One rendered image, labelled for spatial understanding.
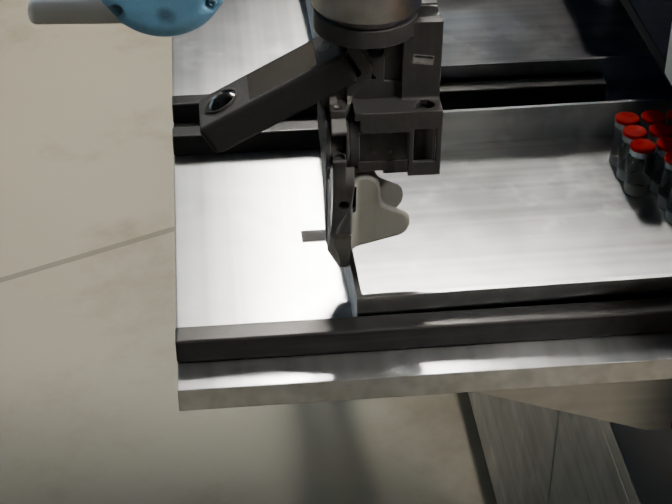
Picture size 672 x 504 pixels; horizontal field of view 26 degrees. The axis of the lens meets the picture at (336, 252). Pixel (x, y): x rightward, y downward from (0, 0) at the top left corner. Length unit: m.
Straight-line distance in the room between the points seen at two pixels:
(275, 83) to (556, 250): 0.29
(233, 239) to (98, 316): 1.39
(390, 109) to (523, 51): 0.47
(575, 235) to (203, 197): 0.31
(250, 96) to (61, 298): 1.63
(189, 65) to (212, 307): 0.39
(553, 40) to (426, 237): 0.37
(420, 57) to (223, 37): 0.51
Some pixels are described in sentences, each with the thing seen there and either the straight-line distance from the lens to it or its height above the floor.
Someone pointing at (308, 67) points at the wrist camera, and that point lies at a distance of 1.00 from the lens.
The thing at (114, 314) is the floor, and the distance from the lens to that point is 2.55.
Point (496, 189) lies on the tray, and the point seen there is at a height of 0.88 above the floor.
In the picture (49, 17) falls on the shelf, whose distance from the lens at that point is 1.75.
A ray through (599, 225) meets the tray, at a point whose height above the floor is 0.88.
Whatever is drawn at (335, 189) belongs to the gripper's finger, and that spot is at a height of 1.00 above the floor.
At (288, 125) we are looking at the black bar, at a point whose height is 0.90.
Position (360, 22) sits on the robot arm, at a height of 1.12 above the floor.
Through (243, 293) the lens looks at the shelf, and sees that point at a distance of 1.12.
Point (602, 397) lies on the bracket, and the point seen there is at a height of 0.77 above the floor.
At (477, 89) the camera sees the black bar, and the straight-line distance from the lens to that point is 1.35.
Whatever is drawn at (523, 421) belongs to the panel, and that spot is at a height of 0.33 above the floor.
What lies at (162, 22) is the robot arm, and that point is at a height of 1.19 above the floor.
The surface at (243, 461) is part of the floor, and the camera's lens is 2.25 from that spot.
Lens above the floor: 1.55
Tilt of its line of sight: 35 degrees down
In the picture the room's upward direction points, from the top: straight up
